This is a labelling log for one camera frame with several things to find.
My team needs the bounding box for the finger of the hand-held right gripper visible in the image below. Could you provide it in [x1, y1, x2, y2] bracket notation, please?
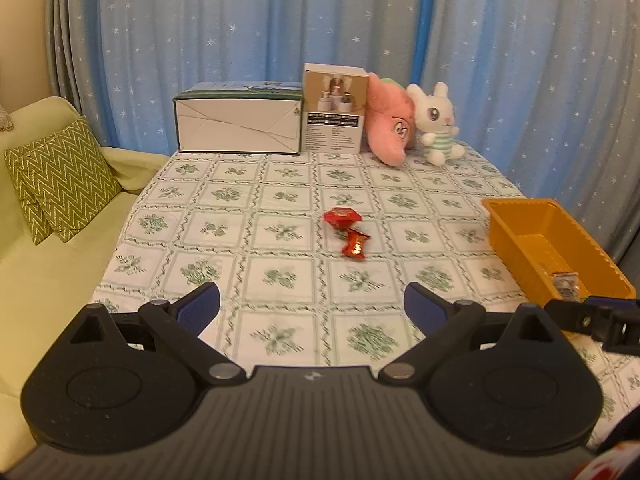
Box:
[543, 299, 640, 357]
[582, 295, 640, 312]

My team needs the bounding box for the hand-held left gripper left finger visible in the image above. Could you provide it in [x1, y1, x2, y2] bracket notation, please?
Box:
[67, 282, 249, 387]

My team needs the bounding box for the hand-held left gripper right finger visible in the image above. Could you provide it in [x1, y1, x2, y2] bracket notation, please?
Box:
[377, 282, 572, 387]

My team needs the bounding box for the dark clear snack packet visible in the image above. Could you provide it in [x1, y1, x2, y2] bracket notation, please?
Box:
[551, 271, 581, 302]

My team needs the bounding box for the orange plastic basket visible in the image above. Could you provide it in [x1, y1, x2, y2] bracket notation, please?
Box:
[481, 198, 637, 309]

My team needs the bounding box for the red foil candy wide wrapper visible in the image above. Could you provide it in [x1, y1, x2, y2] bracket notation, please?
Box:
[323, 206, 362, 228]

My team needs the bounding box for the pale green sofa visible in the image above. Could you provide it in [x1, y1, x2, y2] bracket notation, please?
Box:
[0, 96, 172, 467]

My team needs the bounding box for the red white printed cloth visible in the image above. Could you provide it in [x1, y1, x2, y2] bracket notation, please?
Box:
[570, 439, 640, 480]

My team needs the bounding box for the green zigzag cushion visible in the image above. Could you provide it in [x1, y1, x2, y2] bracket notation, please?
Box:
[12, 170, 54, 246]
[5, 115, 124, 244]

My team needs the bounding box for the pink plush toy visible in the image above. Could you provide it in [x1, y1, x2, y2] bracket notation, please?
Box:
[363, 76, 417, 166]

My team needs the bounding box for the white rabbit plush toy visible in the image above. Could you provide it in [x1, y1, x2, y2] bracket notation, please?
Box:
[405, 81, 466, 165]

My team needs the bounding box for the white green cardboard box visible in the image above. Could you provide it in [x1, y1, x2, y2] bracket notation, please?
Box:
[172, 80, 305, 155]

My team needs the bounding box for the tan product box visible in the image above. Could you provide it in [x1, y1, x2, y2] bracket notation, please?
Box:
[301, 63, 370, 155]

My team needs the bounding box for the blue starry curtain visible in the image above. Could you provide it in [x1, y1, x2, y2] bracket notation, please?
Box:
[45, 0, 640, 266]

